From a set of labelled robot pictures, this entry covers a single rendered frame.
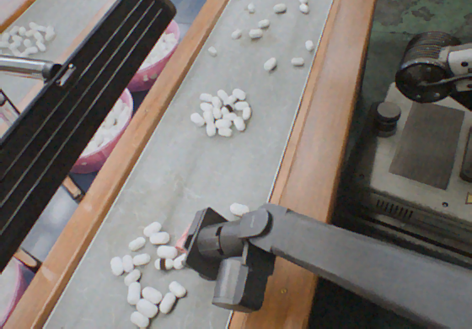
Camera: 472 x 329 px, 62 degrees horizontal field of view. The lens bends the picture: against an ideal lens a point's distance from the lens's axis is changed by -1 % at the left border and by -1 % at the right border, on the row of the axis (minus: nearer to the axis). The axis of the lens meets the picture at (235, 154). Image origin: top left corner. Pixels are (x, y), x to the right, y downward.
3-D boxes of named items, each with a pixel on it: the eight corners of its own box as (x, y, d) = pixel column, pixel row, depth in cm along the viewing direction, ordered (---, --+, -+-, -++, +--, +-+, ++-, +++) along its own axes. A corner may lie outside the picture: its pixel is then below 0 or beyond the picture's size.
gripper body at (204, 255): (177, 263, 60) (206, 261, 55) (201, 207, 66) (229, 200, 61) (208, 282, 63) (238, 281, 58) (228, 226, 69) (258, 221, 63)
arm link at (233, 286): (316, 229, 54) (270, 206, 50) (306, 318, 48) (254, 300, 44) (259, 240, 63) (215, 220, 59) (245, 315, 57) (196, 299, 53)
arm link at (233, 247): (278, 223, 58) (250, 209, 55) (270, 271, 55) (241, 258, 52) (246, 229, 63) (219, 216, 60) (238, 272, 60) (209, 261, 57)
